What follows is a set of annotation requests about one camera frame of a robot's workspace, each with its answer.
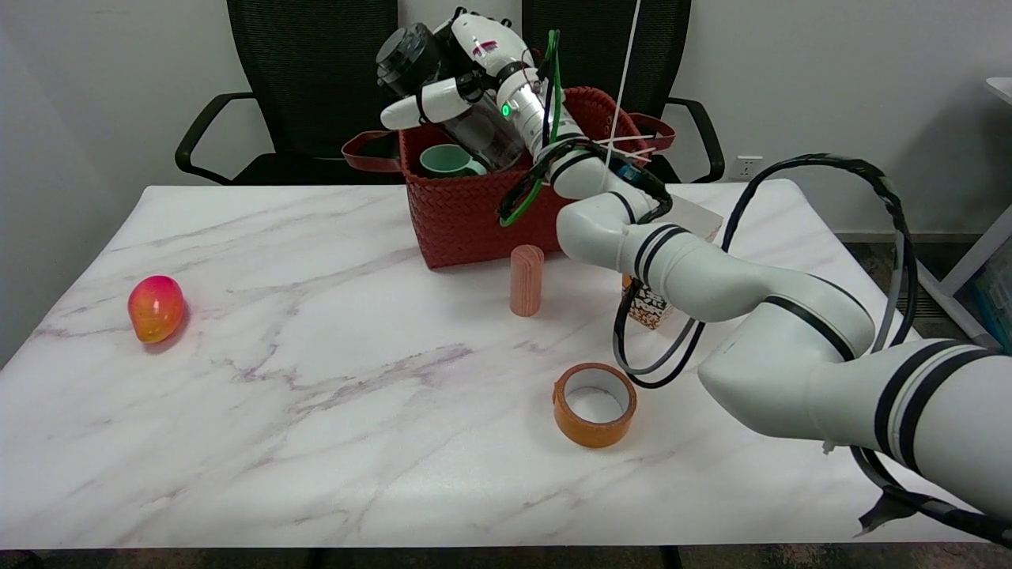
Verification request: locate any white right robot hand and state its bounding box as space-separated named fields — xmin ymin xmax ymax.
xmin=380 ymin=8 xmax=527 ymax=131

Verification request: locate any black lidded clear water bottle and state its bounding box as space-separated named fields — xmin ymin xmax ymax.
xmin=375 ymin=23 xmax=527 ymax=173

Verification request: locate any red woven basket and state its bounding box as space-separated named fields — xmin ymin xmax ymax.
xmin=341 ymin=86 xmax=677 ymax=270

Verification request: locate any green ceramic mug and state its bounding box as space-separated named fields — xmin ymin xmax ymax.
xmin=419 ymin=143 xmax=488 ymax=179

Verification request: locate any black mesh office chair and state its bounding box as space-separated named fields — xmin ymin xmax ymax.
xmin=521 ymin=0 xmax=726 ymax=185
xmin=175 ymin=0 xmax=415 ymax=187

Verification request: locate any pink wooden cylinder block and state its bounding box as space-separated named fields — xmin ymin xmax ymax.
xmin=510 ymin=244 xmax=546 ymax=318

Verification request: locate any orange white popcorn box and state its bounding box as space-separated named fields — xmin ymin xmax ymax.
xmin=621 ymin=190 xmax=724 ymax=330

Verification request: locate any orange tape roll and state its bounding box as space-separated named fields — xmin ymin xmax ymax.
xmin=553 ymin=363 xmax=637 ymax=449

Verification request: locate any red yellow toy mango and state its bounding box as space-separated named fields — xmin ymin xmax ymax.
xmin=128 ymin=275 xmax=187 ymax=344

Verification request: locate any white string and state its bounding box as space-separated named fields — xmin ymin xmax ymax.
xmin=589 ymin=0 xmax=659 ymax=167

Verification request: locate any white desk leg frame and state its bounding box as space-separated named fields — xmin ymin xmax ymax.
xmin=892 ymin=77 xmax=1012 ymax=356

